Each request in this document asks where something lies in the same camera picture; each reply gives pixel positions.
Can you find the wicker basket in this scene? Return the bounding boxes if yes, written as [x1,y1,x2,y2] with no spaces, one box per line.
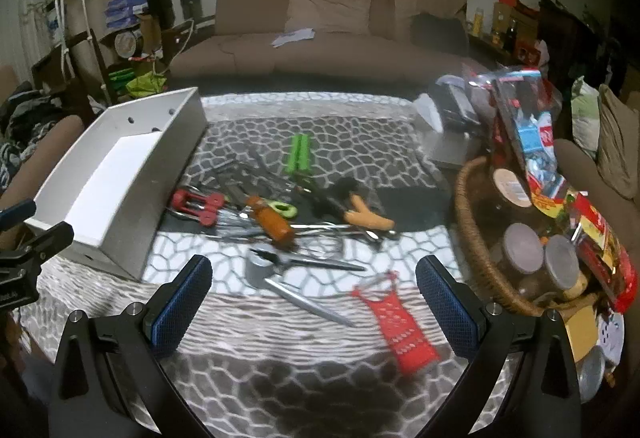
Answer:
[454,155,603,316]

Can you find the green avocado slicer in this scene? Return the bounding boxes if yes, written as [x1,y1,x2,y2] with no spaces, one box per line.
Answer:
[269,199,299,219]

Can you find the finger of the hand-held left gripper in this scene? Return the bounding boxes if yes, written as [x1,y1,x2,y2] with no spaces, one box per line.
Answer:
[0,221,75,271]
[0,198,39,225]

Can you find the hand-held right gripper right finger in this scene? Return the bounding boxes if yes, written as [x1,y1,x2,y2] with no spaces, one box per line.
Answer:
[416,254,584,438]

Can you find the orange handled tool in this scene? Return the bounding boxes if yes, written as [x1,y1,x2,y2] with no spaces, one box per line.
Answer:
[246,195,297,245]

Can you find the brown sofa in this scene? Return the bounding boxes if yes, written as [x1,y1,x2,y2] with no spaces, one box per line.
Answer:
[169,0,498,88]

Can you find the jar with grey lid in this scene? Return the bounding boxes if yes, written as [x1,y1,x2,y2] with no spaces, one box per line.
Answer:
[501,222,545,275]
[541,235,582,293]

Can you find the brown armchair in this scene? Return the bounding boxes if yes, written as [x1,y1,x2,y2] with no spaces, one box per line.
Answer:
[554,78,640,279]

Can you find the white container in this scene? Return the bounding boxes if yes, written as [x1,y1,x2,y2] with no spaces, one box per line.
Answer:
[24,87,209,282]

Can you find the black kitchen scissors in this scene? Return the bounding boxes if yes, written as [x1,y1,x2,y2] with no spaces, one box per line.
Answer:
[249,247,367,273]

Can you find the grey patterned blanket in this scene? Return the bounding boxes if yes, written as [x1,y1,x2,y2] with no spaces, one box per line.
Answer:
[20,91,516,438]

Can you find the grey flat box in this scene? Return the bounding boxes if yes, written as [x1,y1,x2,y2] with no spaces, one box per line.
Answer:
[429,133,482,170]

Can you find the beige pillow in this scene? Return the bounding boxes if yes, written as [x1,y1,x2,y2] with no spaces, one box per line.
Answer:
[596,85,640,203]

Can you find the blue white snack packet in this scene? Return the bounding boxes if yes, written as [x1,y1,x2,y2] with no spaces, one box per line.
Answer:
[514,112,557,160]

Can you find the metal wire tongs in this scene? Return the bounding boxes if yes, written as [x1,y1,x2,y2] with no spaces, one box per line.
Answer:
[197,151,321,200]

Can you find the brown sofa armrest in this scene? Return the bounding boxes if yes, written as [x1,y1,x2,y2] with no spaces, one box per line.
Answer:
[0,113,87,211]

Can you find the red snack packet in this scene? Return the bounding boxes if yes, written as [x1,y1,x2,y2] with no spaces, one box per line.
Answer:
[569,192,639,315]

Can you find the stack of blue boxes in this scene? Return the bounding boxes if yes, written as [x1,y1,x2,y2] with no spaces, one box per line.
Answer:
[104,0,149,28]

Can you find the green cloth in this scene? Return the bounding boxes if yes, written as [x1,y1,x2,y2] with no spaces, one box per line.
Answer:
[124,72,169,100]

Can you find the pile of clothes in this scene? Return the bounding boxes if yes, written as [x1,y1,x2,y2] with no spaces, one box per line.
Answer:
[0,82,68,161]

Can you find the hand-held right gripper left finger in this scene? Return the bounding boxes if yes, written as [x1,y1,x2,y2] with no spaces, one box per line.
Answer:
[47,254,214,438]

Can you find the black brush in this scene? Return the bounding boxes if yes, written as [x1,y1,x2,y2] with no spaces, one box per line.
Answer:
[312,177,362,220]

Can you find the cluttered shelf of boxes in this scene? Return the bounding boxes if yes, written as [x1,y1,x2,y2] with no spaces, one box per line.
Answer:
[491,0,543,65]

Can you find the clear plastic bag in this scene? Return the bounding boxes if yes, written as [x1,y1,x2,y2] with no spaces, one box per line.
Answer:
[462,66,565,169]

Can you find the metal whisk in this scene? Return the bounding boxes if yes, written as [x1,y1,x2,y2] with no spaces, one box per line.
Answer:
[214,205,351,260]

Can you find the beige sofa cushion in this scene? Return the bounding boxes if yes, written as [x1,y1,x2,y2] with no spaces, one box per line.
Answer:
[284,0,379,38]

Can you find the green white pillow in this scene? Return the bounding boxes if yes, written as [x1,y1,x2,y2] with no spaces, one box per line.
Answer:
[569,76,602,155]

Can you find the wooden handle corkscrew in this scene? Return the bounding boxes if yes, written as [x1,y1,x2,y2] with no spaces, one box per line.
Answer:
[344,193,397,232]

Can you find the yellow box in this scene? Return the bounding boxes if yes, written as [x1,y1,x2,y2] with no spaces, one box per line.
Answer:
[564,305,602,363]

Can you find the black device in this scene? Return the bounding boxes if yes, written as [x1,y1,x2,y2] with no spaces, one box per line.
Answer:
[432,79,482,131]

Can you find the silver can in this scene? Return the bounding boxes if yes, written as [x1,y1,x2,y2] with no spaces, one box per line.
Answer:
[576,344,609,403]

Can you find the silver metal utensil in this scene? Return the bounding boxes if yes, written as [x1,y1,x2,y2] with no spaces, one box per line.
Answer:
[289,222,402,241]

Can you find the red handled kitchen tool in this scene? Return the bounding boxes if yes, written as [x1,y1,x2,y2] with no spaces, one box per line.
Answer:
[171,188,227,225]

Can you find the grey metal kitchen tool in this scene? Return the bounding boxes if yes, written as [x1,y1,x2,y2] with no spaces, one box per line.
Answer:
[244,252,357,328]

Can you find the white papers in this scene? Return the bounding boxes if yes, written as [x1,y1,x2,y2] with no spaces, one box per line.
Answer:
[271,27,317,49]

